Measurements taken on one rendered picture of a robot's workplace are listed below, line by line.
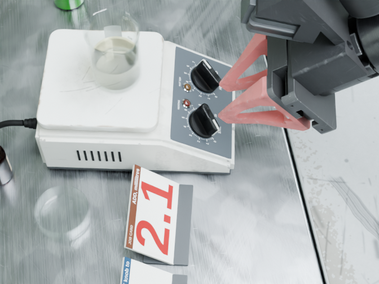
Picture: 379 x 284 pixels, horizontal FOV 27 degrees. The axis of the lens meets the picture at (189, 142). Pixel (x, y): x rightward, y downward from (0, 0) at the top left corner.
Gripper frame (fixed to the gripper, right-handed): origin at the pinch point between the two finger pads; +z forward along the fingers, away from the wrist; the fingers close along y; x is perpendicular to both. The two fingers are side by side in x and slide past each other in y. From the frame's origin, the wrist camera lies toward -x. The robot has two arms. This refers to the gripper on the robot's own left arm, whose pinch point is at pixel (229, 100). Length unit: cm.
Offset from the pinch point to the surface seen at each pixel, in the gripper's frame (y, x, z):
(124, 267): 13.2, 1.2, 12.9
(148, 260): 10.9, 5.1, 13.8
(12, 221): 7.1, -3.8, 25.0
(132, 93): -3.3, -2.7, 10.1
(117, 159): 1.2, 0.5, 14.8
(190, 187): 2.5, 7.5, 10.9
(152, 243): 9.9, 4.0, 12.3
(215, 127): -1.4, 4.8, 5.5
